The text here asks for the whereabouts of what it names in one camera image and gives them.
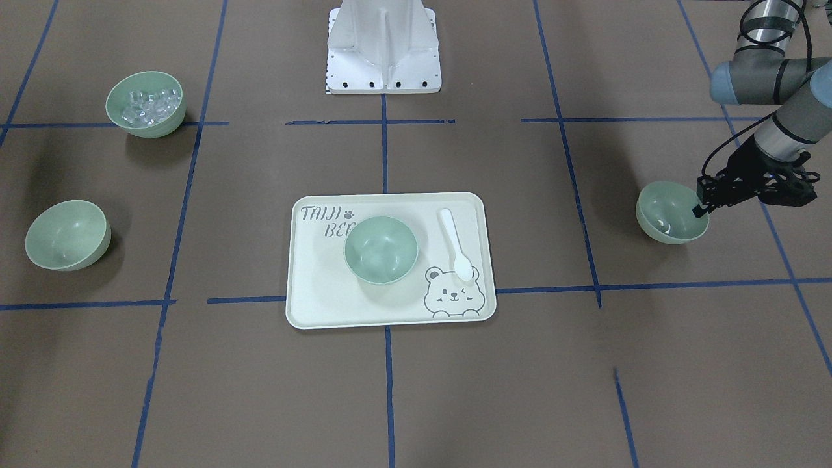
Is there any white pedestal column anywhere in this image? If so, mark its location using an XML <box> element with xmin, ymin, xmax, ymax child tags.
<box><xmin>325</xmin><ymin>1</ymin><xmax>443</xmax><ymax>95</ymax></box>

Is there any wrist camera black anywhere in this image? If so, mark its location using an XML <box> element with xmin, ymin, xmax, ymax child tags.
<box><xmin>757</xmin><ymin>166</ymin><xmax>820</xmax><ymax>207</ymax></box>

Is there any cream bear tray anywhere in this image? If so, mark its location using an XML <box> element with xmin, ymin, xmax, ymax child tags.
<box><xmin>285</xmin><ymin>192</ymin><xmax>497</xmax><ymax>329</ymax></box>

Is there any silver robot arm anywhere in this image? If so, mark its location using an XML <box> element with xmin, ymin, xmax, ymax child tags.
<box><xmin>692</xmin><ymin>1</ymin><xmax>831</xmax><ymax>218</ymax></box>

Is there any white plastic spoon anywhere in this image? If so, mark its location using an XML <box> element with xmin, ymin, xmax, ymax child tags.
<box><xmin>439</xmin><ymin>208</ymin><xmax>475</xmax><ymax>282</ymax></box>

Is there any green bowl carried to tray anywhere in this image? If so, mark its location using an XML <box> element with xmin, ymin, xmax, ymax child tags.
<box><xmin>635</xmin><ymin>181</ymin><xmax>710</xmax><ymax>245</ymax></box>

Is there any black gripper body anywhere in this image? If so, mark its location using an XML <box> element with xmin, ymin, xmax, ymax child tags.
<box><xmin>696</xmin><ymin>137</ymin><xmax>781</xmax><ymax>210</ymax></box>

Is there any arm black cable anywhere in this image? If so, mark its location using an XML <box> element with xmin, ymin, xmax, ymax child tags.
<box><xmin>701</xmin><ymin>0</ymin><xmax>814</xmax><ymax>183</ymax></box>

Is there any green bowl with ice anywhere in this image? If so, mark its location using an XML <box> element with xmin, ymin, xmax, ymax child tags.
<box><xmin>105</xmin><ymin>71</ymin><xmax>187</xmax><ymax>139</ymax></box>

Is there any green bowl on tray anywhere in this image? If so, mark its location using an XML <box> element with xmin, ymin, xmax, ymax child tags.
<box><xmin>343</xmin><ymin>216</ymin><xmax>419</xmax><ymax>285</ymax></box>

